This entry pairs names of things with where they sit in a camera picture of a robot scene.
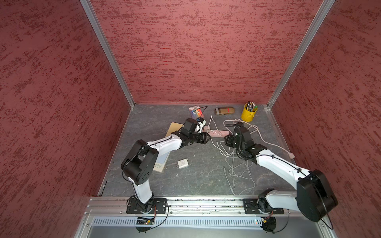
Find white usb charging cable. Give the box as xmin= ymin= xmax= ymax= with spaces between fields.
xmin=207 ymin=114 xmax=236 ymax=158

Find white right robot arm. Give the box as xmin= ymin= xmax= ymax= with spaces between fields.
xmin=224 ymin=122 xmax=338 ymax=222

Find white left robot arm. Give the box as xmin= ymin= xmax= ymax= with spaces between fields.
xmin=121 ymin=118 xmax=210 ymax=208

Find white electronic scale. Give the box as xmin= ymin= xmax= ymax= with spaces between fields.
xmin=153 ymin=152 xmax=170 ymax=173

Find pink power strip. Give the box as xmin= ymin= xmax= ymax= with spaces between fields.
xmin=207 ymin=130 xmax=230 ymax=138

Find rainbow highlighter pack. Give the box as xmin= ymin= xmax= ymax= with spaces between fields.
xmin=189 ymin=105 xmax=203 ymax=120

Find yellow metal pencil bucket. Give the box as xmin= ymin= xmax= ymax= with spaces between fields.
xmin=241 ymin=104 xmax=258 ymax=123

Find plaid brown glasses case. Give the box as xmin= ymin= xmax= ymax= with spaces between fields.
xmin=214 ymin=107 xmax=235 ymax=116

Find small white charger block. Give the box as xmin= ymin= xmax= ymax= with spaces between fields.
xmin=178 ymin=159 xmax=189 ymax=169

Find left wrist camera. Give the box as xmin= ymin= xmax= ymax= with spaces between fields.
xmin=195 ymin=118 xmax=206 ymax=133

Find pink power strip cord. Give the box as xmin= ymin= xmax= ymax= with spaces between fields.
xmin=223 ymin=117 xmax=295 ymax=160

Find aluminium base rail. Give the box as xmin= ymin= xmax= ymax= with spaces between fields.
xmin=75 ymin=196 xmax=337 ymax=238

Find aluminium corner post right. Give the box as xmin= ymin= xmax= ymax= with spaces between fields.
xmin=267 ymin=0 xmax=335 ymax=110

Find aluminium corner post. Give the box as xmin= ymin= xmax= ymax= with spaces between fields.
xmin=80 ymin=0 xmax=136 ymax=109
xmin=267 ymin=0 xmax=335 ymax=110

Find aluminium corner post left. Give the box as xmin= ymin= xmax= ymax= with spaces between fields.
xmin=80 ymin=0 xmax=136 ymax=109

